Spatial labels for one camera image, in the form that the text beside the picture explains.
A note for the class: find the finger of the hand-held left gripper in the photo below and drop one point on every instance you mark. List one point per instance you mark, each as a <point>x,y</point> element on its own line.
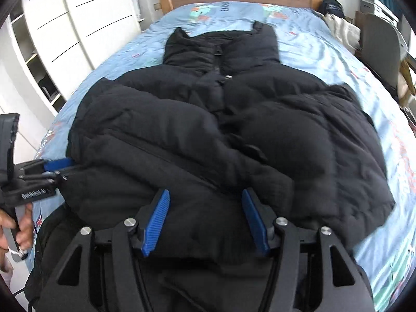
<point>60,164</point>
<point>66,171</point>

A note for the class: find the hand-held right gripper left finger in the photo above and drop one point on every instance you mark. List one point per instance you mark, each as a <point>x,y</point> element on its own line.
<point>157,222</point>

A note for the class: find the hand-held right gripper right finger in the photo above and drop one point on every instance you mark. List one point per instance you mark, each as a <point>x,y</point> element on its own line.
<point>255,224</point>

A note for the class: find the black puffer jacket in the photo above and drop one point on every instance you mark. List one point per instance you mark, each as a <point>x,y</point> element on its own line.
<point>182,130</point>

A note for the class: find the person's left hand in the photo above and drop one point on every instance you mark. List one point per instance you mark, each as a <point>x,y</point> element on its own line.
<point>26,227</point>

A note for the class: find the white wardrobe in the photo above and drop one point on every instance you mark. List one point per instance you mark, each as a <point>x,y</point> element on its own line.
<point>65,22</point>

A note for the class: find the bed with blue sheet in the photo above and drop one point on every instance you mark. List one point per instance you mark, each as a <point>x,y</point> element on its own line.
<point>325,58</point>

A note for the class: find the brown bag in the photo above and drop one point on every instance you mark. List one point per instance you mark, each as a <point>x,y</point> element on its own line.
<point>408,78</point>

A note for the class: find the beige cloth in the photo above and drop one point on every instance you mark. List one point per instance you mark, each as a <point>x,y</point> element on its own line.
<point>343,29</point>

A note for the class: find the grey chair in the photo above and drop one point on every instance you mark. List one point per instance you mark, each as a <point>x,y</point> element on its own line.
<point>380,45</point>

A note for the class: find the cardboard box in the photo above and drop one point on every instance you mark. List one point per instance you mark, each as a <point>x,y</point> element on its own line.
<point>359,19</point>

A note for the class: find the black backpack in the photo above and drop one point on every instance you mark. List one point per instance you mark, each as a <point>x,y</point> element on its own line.
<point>331,6</point>

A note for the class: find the white drawer cabinet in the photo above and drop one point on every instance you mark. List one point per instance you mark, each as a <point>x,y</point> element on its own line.
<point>377,5</point>

